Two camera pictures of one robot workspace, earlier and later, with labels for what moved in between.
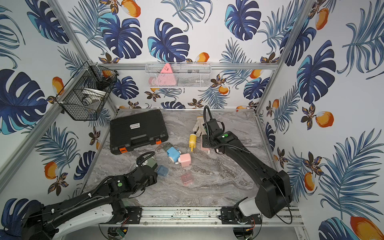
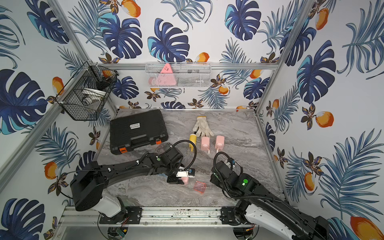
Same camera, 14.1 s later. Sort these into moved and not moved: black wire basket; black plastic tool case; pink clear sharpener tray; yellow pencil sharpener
Moved: pink clear sharpener tray
Not moved: black plastic tool case; yellow pencil sharpener; black wire basket
